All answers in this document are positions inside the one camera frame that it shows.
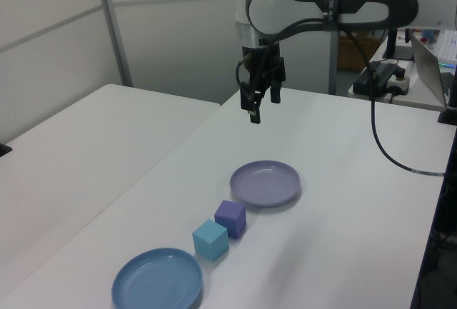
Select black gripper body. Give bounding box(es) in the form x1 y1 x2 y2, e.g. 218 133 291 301
241 45 283 91

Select purple cube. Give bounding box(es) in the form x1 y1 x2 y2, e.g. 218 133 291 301
214 199 247 239

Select grey metal pole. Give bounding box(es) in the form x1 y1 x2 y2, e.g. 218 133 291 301
326 30 338 95

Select purple plate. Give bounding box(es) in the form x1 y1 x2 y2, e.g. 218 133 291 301
229 160 302 208

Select brown cardboard box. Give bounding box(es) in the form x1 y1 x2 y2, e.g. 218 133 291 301
337 32 379 72

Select black power strip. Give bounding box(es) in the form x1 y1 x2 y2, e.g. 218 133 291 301
352 61 410 96

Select grey monitor stand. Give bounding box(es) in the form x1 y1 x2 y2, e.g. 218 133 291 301
383 29 417 62

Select light blue cube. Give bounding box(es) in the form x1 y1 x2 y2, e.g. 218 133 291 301
192 218 229 263

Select silver laptop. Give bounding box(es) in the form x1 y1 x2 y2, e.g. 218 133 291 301
408 32 457 107

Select blue plate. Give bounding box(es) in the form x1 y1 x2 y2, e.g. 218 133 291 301
111 247 204 309

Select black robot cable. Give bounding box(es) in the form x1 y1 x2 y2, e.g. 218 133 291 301
234 16 447 178

